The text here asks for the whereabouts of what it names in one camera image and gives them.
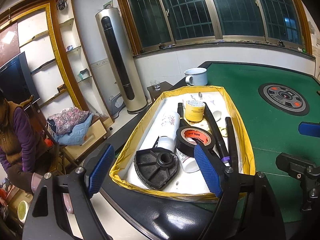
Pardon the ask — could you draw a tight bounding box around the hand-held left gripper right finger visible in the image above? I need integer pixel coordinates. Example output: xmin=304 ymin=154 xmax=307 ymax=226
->
xmin=194 ymin=144 xmax=287 ymax=240

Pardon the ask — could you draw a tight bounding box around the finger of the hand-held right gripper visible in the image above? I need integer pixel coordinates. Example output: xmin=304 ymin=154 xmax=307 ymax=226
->
xmin=276 ymin=152 xmax=320 ymax=212
xmin=299 ymin=121 xmax=320 ymax=138

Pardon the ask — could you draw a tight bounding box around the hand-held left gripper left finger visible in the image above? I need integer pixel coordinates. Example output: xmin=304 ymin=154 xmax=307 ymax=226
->
xmin=22 ymin=144 xmax=115 ymax=240

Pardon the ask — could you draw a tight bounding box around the white bottle with red label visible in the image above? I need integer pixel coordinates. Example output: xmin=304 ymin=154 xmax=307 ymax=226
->
xmin=176 ymin=150 xmax=202 ymax=173

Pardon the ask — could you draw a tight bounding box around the black tape roll red core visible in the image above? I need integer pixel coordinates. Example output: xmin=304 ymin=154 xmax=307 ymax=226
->
xmin=176 ymin=127 xmax=216 ymax=158

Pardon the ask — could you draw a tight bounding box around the black marker with purple end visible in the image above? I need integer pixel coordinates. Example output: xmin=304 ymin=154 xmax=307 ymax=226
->
xmin=203 ymin=102 xmax=230 ymax=164

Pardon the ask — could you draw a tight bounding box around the black ribbed plastic spool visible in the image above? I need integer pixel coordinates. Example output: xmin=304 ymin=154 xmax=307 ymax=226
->
xmin=134 ymin=148 xmax=180 ymax=190

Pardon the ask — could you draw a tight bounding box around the white plastic bottle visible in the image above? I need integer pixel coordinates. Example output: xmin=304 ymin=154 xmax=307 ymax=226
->
xmin=158 ymin=111 xmax=181 ymax=154

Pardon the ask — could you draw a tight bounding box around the yellow tape roll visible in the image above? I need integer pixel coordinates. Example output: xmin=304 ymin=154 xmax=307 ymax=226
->
xmin=184 ymin=100 xmax=206 ymax=123

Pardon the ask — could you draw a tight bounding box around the yellow taped white foam box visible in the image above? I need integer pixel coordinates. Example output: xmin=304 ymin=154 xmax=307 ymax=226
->
xmin=109 ymin=85 xmax=256 ymax=203

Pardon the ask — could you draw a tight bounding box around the low wooden cabinet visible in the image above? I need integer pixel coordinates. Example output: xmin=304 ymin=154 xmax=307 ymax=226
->
xmin=62 ymin=119 xmax=108 ymax=163

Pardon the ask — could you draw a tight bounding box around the pile of folded clothes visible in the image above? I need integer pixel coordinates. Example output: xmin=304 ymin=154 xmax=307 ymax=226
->
xmin=54 ymin=112 xmax=94 ymax=146

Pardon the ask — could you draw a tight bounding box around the round grey table centre panel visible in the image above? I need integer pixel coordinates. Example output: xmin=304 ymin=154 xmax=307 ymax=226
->
xmin=258 ymin=82 xmax=310 ymax=117

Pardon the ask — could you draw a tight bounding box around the floral cloth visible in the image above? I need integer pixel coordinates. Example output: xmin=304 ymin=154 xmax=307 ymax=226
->
xmin=47 ymin=107 xmax=92 ymax=135

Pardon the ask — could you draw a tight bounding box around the green bowl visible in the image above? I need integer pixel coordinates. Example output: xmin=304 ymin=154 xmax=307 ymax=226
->
xmin=16 ymin=200 xmax=32 ymax=224

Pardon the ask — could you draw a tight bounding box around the white cup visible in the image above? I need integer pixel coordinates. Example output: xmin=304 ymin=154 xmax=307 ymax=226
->
xmin=184 ymin=67 xmax=208 ymax=87

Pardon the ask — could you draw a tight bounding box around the small wooden side table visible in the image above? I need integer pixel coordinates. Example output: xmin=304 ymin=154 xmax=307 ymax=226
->
xmin=146 ymin=81 xmax=173 ymax=103

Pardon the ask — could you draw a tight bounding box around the tower air conditioner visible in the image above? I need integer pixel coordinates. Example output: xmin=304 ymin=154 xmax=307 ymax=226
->
xmin=95 ymin=8 xmax=148 ymax=114

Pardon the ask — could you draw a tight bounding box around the black television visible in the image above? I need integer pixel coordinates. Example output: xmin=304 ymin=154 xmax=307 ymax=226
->
xmin=0 ymin=51 xmax=40 ymax=105

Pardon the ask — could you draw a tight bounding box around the barred window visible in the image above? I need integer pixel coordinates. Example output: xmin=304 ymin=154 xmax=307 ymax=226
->
xmin=112 ymin=0 xmax=313 ymax=55

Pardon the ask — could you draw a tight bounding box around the gold framed wall shelf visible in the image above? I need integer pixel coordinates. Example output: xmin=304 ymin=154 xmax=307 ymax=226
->
xmin=0 ymin=0 xmax=110 ymax=120

